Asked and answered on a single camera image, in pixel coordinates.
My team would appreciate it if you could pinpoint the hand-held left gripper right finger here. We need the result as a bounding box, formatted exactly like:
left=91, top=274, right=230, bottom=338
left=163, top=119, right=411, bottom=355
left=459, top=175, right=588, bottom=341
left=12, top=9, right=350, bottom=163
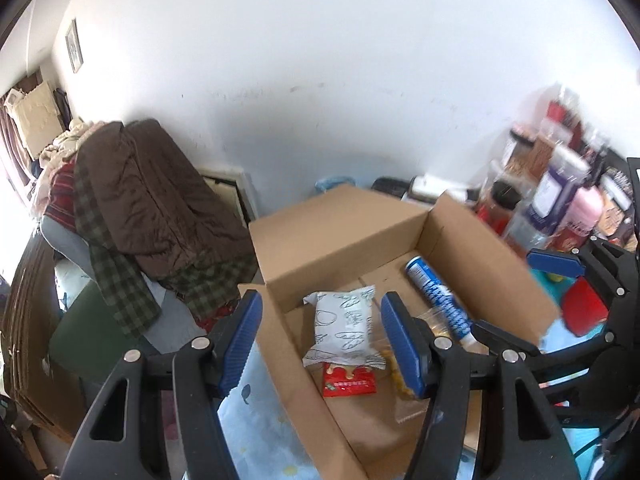
left=380, top=291, right=583, bottom=480

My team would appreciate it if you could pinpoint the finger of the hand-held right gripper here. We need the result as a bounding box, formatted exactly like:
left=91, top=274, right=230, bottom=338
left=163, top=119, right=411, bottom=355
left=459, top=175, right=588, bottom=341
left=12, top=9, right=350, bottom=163
left=526, top=240, right=640, bottom=312
left=470, top=321, right=596, bottom=402

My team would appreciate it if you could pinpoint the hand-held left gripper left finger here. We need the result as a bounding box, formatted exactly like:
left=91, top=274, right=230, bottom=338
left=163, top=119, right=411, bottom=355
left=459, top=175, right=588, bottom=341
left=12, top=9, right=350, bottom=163
left=60, top=290, right=264, bottom=480

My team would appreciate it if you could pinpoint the clear packet of yellow snacks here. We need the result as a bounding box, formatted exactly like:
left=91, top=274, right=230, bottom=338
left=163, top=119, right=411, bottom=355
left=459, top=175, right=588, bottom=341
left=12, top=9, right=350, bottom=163
left=382, top=307, right=453, bottom=423

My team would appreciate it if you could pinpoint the white line-drawing snack packet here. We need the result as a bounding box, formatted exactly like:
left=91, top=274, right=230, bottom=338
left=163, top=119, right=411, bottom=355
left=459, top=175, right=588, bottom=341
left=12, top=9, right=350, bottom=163
left=302, top=285, right=386, bottom=368

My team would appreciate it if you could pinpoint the blue white tube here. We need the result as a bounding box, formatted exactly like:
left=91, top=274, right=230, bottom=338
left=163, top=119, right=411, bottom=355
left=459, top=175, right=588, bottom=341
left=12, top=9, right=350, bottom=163
left=404, top=256, right=476, bottom=353

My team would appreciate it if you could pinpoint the long red sausage packet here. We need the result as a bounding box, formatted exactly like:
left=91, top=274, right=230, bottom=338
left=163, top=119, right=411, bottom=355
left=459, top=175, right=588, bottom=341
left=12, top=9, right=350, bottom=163
left=322, top=364, right=378, bottom=398

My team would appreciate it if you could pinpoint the cardboard box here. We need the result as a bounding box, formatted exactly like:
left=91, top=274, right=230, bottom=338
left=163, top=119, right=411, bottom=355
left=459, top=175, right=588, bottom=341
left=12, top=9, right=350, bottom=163
left=237, top=184, right=561, bottom=480

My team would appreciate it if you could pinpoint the teal table mat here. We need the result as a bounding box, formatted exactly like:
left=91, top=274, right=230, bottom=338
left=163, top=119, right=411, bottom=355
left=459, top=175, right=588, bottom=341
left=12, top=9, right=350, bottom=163
left=530, top=267, right=566, bottom=301

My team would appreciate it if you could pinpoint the red canister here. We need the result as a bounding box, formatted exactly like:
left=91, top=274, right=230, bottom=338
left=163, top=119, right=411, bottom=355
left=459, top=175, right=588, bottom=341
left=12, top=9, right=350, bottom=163
left=560, top=277, right=611, bottom=338

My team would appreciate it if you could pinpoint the pink bottle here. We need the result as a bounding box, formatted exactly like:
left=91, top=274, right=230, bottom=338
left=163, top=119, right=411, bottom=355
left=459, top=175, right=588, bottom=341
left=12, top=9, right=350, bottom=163
left=565, top=185, right=603, bottom=251

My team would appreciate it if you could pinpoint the clear jar with purple label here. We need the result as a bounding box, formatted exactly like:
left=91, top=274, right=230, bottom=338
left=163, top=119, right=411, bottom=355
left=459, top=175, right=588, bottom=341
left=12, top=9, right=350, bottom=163
left=530, top=147, right=591, bottom=233

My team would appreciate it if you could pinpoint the jar of red-brown powder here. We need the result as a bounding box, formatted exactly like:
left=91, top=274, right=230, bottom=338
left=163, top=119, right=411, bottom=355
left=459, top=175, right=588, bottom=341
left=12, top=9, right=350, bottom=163
left=475, top=180, right=523, bottom=238

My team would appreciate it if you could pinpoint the black standing pouch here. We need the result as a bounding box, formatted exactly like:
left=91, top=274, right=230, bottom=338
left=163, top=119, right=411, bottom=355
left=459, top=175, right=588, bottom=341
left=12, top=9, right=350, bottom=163
left=597, top=165, right=638, bottom=241

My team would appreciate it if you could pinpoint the clear jar with brown contents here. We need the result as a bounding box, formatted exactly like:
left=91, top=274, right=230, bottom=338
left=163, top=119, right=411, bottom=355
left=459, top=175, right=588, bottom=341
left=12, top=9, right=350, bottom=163
left=502, top=127, right=551, bottom=176

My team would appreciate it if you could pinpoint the green plaid garment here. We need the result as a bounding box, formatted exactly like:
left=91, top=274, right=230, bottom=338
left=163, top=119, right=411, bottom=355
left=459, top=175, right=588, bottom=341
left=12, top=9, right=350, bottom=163
left=75, top=160, right=261, bottom=338

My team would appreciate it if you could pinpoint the tall jar dark red label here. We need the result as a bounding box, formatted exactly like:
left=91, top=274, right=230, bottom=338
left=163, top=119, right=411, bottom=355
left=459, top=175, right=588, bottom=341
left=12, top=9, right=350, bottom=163
left=545, top=100, right=586, bottom=151

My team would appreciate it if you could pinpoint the dark green seat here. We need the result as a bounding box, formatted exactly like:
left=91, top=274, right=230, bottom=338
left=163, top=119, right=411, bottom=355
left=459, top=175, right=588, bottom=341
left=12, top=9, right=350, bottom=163
left=47, top=285, right=151, bottom=386

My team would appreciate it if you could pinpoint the blue plastic bag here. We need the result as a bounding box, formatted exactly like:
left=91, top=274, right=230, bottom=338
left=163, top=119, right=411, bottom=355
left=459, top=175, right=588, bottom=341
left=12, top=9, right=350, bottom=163
left=315, top=175, right=356, bottom=193

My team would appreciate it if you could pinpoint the brown jacket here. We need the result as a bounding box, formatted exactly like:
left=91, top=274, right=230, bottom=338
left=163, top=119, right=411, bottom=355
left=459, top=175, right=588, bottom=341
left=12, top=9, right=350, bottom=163
left=75, top=119, right=258, bottom=281

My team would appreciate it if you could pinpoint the grey chair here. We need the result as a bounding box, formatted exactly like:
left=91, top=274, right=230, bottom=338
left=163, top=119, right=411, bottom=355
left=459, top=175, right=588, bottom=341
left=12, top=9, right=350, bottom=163
left=40, top=215, right=93, bottom=266

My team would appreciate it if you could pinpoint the red striped garment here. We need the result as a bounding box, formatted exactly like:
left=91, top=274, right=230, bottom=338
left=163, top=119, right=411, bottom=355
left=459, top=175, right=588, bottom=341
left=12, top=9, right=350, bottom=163
left=45, top=160, right=81, bottom=231

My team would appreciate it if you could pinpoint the cream clothes pile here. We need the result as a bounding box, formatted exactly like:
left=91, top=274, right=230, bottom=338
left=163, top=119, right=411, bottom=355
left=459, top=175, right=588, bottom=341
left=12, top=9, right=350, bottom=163
left=37, top=119, right=93, bottom=171

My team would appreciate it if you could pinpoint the cream quilted cover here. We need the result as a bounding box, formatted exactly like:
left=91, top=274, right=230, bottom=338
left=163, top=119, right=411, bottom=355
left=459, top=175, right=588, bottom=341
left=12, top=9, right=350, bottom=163
left=10, top=80, right=58, bottom=161

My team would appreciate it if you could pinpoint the wall picture frame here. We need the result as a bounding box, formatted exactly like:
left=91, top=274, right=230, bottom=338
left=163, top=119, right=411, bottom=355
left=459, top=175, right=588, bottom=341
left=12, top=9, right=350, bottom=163
left=65, top=19, right=83, bottom=75

